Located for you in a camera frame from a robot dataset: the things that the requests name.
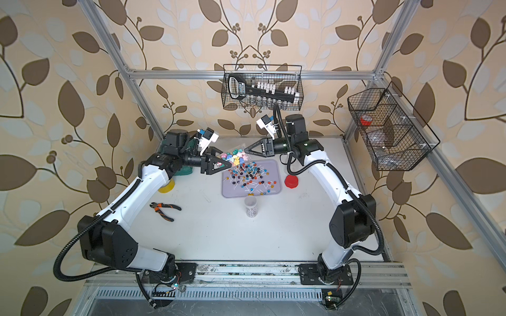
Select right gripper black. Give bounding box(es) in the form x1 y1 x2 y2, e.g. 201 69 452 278
246 138 295 159

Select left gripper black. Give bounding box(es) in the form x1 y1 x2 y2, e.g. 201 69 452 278
177 145 231 176

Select red jar lid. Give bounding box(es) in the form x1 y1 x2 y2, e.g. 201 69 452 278
284 175 299 189

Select clear jar colourful candies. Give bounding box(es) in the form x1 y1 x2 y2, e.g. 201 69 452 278
220 148 249 166

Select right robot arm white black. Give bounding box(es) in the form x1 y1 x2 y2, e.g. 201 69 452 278
245 138 385 284

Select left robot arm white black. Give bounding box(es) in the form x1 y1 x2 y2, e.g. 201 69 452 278
53 147 232 283

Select clear jar dark beads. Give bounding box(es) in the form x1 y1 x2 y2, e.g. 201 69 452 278
245 196 258 218

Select green plastic tool case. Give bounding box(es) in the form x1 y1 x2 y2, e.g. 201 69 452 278
175 138 198 176

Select lilac plastic tray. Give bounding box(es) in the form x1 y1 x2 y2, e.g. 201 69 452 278
221 159 282 198

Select pile of lollipops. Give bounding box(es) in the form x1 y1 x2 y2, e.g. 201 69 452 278
225 159 278 196

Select orange black pliers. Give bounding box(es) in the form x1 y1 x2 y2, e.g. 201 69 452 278
149 201 183 223

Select red item in basket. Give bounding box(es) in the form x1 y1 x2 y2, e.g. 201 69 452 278
360 115 374 127

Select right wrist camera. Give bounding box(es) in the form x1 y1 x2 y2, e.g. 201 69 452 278
256 115 279 140

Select black wire basket centre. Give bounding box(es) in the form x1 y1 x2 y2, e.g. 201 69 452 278
221 63 304 111

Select black wire basket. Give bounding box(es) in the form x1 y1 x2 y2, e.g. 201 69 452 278
347 82 440 171
221 63 304 111

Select black socket set rail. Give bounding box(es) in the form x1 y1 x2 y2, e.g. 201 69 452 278
226 73 301 103

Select black wire basket right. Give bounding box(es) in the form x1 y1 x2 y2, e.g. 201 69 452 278
347 82 440 171

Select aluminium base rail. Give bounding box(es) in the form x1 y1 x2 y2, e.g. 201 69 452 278
82 260 412 289

